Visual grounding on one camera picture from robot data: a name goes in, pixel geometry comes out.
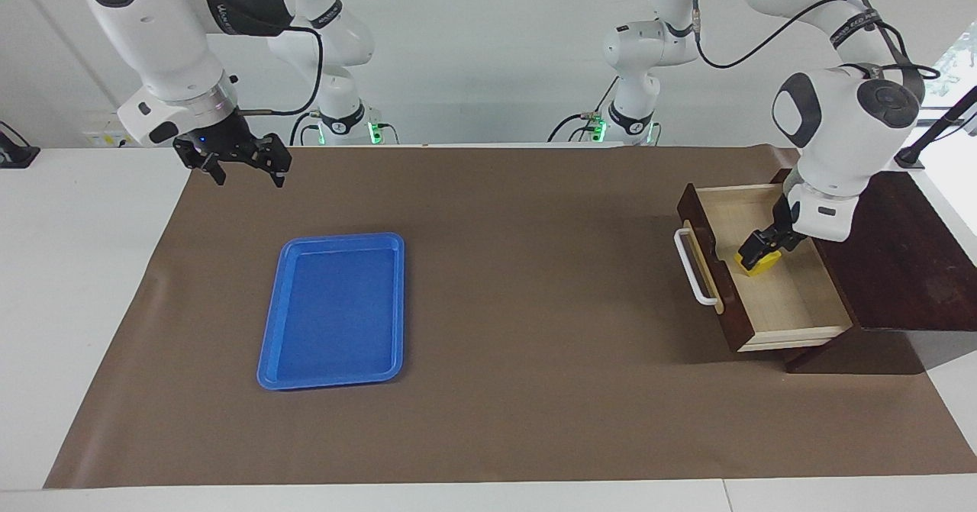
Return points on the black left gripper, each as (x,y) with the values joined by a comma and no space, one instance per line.
(785,226)

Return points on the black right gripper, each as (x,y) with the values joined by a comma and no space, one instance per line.
(223,138)

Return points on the yellow cube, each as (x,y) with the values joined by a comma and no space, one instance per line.
(763,266)

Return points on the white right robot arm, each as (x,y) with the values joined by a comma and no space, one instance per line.
(153,24)

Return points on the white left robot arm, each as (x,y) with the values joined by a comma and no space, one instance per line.
(839,138)

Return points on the dark wooden drawer cabinet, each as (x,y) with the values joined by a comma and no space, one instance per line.
(901,268)

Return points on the white power socket strip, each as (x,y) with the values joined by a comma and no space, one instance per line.
(103,140)

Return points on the blue plastic tray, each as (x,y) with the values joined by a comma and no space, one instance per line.
(336,313)

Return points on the black stand with pole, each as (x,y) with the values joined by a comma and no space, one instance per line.
(943,127)

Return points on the black table clamp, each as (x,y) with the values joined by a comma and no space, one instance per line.
(15,153)

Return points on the brown table mat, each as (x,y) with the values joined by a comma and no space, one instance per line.
(534,306)

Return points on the window with outdoor view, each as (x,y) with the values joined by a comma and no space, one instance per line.
(950,69)

